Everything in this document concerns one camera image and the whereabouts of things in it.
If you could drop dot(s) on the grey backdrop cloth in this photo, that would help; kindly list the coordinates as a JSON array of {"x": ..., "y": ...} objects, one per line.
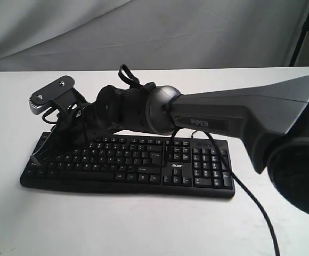
[{"x": 102, "y": 35}]

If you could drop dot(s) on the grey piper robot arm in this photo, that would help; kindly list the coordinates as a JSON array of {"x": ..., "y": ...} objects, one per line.
[{"x": 272, "y": 122}]

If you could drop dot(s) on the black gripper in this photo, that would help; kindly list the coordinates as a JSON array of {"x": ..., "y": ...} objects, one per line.
[{"x": 73, "y": 127}]

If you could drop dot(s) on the black stand pole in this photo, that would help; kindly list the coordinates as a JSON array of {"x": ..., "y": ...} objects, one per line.
[{"x": 300, "y": 42}]

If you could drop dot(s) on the black acer keyboard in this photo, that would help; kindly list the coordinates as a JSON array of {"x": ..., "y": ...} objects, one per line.
[{"x": 129, "y": 164}]

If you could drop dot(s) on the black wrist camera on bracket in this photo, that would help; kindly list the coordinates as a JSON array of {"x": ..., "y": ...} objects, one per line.
[{"x": 59, "y": 95}]

